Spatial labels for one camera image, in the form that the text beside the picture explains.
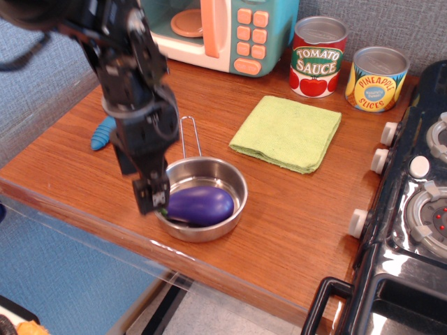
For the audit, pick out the black toy stove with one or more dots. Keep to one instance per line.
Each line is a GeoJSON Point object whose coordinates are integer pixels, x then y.
{"type": "Point", "coordinates": [399, 282]}

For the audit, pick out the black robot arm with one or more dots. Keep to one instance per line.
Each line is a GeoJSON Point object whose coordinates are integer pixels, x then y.
{"type": "Point", "coordinates": [119, 47]}

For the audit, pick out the white stove knob top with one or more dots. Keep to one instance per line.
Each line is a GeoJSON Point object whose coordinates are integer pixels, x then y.
{"type": "Point", "coordinates": [388, 133]}

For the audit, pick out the orange object bottom left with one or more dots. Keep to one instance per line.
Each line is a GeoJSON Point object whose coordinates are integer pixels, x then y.
{"type": "Point", "coordinates": [23, 328]}

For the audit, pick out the orange toy plate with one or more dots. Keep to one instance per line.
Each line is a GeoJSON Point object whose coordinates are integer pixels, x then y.
{"type": "Point", "coordinates": [188, 23]}

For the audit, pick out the green folded cloth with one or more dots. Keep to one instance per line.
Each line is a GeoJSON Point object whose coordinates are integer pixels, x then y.
{"type": "Point", "coordinates": [287, 133]}

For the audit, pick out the white stove knob bottom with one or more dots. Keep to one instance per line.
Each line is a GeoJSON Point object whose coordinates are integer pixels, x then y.
{"type": "Point", "coordinates": [357, 222]}

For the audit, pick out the white stove knob middle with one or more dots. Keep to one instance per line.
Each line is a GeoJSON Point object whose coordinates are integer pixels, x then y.
{"type": "Point", "coordinates": [379, 160]}

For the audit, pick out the small stainless steel pan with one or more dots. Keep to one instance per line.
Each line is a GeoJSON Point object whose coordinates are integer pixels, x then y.
{"type": "Point", "coordinates": [204, 171]}

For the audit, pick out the teal toy microwave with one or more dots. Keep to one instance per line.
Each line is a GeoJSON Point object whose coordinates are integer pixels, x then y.
{"type": "Point", "coordinates": [240, 37]}

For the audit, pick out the purple toy eggplant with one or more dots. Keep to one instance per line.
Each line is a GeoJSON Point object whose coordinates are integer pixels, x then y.
{"type": "Point", "coordinates": [200, 205]}

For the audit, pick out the tomato sauce can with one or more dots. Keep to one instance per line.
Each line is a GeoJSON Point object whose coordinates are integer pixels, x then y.
{"type": "Point", "coordinates": [317, 53]}

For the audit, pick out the pineapple slices can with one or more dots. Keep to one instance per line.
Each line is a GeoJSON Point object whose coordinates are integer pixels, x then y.
{"type": "Point", "coordinates": [376, 78]}

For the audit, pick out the blue handled metal spoon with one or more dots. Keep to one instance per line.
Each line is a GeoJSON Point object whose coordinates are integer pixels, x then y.
{"type": "Point", "coordinates": [101, 135]}

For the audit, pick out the white stove knob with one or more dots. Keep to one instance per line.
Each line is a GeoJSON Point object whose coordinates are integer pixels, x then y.
{"type": "Point", "coordinates": [388, 133]}
{"type": "Point", "coordinates": [379, 160]}
{"type": "Point", "coordinates": [357, 222]}

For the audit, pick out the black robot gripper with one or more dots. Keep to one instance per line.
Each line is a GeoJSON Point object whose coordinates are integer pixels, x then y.
{"type": "Point", "coordinates": [140, 141]}

